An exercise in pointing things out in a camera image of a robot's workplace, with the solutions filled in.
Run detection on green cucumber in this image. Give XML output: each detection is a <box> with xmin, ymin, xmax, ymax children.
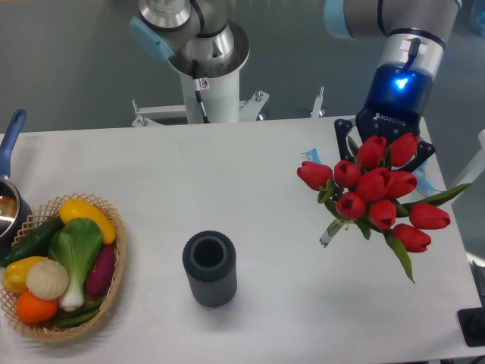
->
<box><xmin>1</xmin><ymin>216</ymin><xmax>64</xmax><ymax>268</ymax></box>

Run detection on red tulip bouquet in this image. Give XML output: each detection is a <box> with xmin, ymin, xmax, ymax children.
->
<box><xmin>296</xmin><ymin>133</ymin><xmax>470</xmax><ymax>278</ymax></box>

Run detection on woven wicker basket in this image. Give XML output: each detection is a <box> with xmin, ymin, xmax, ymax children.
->
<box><xmin>1</xmin><ymin>193</ymin><xmax>127</xmax><ymax>343</ymax></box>

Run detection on blue handled saucepan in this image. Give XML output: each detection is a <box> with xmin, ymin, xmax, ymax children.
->
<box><xmin>1</xmin><ymin>109</ymin><xmax>32</xmax><ymax>258</ymax></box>

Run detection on purple sweet potato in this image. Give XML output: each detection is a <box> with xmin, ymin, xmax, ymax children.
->
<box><xmin>85</xmin><ymin>245</ymin><xmax>115</xmax><ymax>297</ymax></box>

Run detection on green bok choy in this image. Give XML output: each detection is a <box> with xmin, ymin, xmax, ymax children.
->
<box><xmin>48</xmin><ymin>218</ymin><xmax>103</xmax><ymax>312</ymax></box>

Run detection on silver robot arm base joint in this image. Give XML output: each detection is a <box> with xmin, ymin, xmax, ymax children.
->
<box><xmin>130</xmin><ymin>1</ymin><xmax>250</xmax><ymax>78</ymax></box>

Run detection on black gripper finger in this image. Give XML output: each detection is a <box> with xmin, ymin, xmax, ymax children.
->
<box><xmin>404</xmin><ymin>140</ymin><xmax>436</xmax><ymax>171</ymax></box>
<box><xmin>334</xmin><ymin>118</ymin><xmax>355</xmax><ymax>162</ymax></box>

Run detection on black device at table edge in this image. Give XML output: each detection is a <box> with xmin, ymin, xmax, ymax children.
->
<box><xmin>457</xmin><ymin>307</ymin><xmax>484</xmax><ymax>347</ymax></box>

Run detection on dark grey ribbed vase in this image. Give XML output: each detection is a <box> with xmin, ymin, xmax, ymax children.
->
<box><xmin>182</xmin><ymin>231</ymin><xmax>237</xmax><ymax>308</ymax></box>

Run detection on green pea pods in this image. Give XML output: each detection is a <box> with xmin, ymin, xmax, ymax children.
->
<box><xmin>54</xmin><ymin>301</ymin><xmax>102</xmax><ymax>329</ymax></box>

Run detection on orange fruit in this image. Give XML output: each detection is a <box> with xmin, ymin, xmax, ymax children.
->
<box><xmin>16</xmin><ymin>291</ymin><xmax>58</xmax><ymax>324</ymax></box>

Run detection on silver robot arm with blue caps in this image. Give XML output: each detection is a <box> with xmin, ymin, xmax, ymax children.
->
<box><xmin>324</xmin><ymin>1</ymin><xmax>462</xmax><ymax>159</ymax></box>

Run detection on white garlic bulb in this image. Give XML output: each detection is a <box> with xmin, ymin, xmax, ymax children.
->
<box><xmin>26</xmin><ymin>259</ymin><xmax>69</xmax><ymax>300</ymax></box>

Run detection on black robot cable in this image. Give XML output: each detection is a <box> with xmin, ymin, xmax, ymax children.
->
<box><xmin>191</xmin><ymin>60</ymin><xmax>211</xmax><ymax>124</ymax></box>

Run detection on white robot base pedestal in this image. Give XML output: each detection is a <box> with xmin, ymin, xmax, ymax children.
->
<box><xmin>131</xmin><ymin>70</ymin><xmax>270</xmax><ymax>127</ymax></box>

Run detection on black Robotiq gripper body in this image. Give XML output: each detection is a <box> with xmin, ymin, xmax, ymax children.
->
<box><xmin>355</xmin><ymin>64</ymin><xmax>433</xmax><ymax>143</ymax></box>

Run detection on yellow bell pepper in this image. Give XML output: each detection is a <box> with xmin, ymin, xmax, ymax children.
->
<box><xmin>2</xmin><ymin>256</ymin><xmax>48</xmax><ymax>294</ymax></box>

